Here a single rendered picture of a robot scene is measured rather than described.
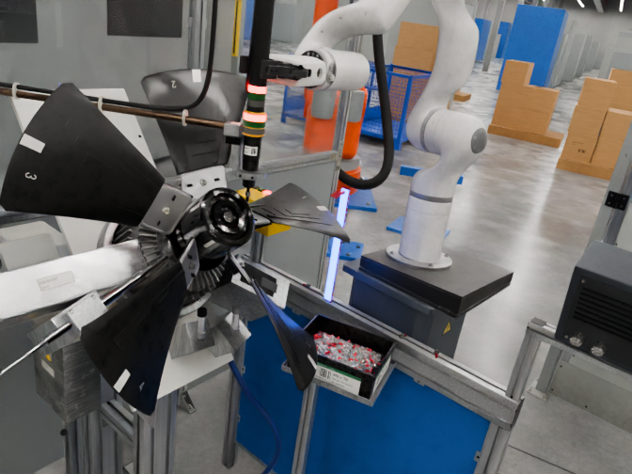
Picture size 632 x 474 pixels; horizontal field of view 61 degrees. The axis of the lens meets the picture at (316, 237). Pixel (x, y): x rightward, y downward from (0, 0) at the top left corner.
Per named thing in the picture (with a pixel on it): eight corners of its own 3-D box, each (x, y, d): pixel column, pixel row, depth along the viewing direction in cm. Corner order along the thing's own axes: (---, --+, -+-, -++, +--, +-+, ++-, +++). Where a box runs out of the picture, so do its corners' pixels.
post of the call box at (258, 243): (249, 260, 167) (253, 223, 162) (256, 258, 169) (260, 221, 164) (256, 263, 165) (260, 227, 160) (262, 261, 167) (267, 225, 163)
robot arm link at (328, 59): (334, 94, 113) (324, 94, 111) (302, 86, 118) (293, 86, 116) (340, 53, 110) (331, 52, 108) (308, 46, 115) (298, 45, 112)
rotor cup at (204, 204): (146, 226, 102) (180, 201, 94) (195, 193, 113) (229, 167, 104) (192, 287, 105) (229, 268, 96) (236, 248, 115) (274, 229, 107)
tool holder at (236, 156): (217, 175, 105) (221, 125, 101) (227, 165, 111) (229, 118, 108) (263, 182, 105) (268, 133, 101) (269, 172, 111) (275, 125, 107)
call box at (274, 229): (229, 223, 164) (231, 190, 159) (253, 216, 171) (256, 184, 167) (266, 242, 155) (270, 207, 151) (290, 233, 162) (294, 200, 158)
